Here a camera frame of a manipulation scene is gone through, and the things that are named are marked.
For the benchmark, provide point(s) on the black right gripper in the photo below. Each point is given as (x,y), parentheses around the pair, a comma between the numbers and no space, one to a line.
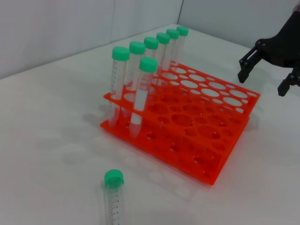
(284,49)

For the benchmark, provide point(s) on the green-capped clear test tube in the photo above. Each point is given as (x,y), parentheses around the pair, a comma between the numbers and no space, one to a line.
(163,38)
(151,43)
(136,50)
(182,31)
(172,34)
(141,98)
(119,70)
(114,199)

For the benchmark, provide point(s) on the orange plastic test tube rack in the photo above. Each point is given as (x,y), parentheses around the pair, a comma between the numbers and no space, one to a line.
(187,131)

